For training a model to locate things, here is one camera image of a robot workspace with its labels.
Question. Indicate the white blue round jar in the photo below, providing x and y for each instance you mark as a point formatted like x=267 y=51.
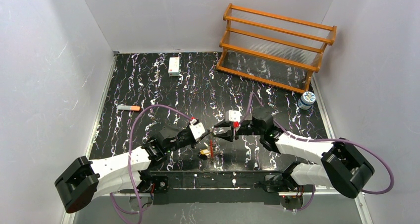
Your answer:
x=306 y=100

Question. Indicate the orange grey marker pen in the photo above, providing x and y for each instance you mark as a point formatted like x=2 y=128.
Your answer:
x=128 y=108

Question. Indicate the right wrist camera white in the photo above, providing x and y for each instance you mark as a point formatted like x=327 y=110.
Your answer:
x=233 y=118

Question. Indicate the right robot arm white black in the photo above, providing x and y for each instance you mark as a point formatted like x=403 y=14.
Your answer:
x=337 y=164

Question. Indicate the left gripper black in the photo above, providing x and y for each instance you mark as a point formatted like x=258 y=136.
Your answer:
x=195 y=140

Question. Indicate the steel key organizer red handle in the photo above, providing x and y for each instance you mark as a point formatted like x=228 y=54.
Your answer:
x=210 y=150

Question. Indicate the orange wooden shelf rack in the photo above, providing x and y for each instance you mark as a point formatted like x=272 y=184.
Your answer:
x=273 y=49

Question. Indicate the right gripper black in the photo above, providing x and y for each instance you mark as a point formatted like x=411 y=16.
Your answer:
x=236 y=130

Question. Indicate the white red small box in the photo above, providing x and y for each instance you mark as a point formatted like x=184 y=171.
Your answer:
x=174 y=67

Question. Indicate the aluminium frame rail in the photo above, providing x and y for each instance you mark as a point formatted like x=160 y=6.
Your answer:
x=233 y=197

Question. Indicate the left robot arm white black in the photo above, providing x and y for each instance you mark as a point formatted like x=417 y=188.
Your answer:
x=85 y=180

